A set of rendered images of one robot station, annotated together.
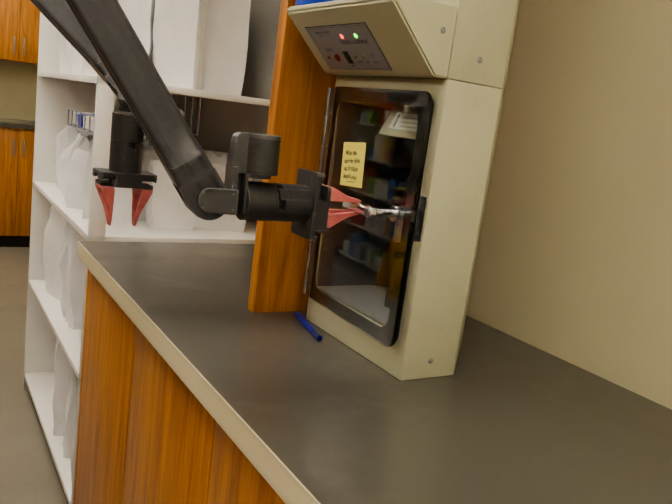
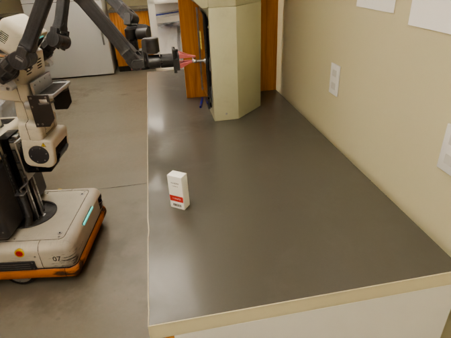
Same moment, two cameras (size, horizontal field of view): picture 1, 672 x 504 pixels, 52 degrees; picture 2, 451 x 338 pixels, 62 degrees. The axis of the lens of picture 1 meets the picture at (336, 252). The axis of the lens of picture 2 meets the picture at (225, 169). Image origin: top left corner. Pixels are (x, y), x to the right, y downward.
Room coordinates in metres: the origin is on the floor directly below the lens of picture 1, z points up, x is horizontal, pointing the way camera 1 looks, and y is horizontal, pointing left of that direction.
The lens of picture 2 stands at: (-0.39, -0.78, 1.56)
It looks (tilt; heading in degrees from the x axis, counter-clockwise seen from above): 29 degrees down; 23
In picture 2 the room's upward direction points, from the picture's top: 3 degrees counter-clockwise
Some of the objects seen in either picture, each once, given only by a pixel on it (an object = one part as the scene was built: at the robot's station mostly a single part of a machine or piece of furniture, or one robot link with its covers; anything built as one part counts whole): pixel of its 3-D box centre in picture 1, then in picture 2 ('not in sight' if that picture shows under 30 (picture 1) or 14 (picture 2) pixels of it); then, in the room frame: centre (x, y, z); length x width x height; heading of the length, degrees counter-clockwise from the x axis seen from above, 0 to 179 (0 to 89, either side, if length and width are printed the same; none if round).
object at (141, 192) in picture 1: (128, 200); not in sight; (1.26, 0.39, 1.14); 0.07 x 0.07 x 0.09; 33
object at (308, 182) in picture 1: (293, 202); (168, 60); (1.04, 0.07, 1.20); 0.07 x 0.07 x 0.10; 32
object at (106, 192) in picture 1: (118, 200); not in sight; (1.25, 0.41, 1.14); 0.07 x 0.07 x 0.09; 33
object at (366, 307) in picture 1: (360, 207); (203, 57); (1.17, -0.03, 1.19); 0.30 x 0.01 x 0.40; 30
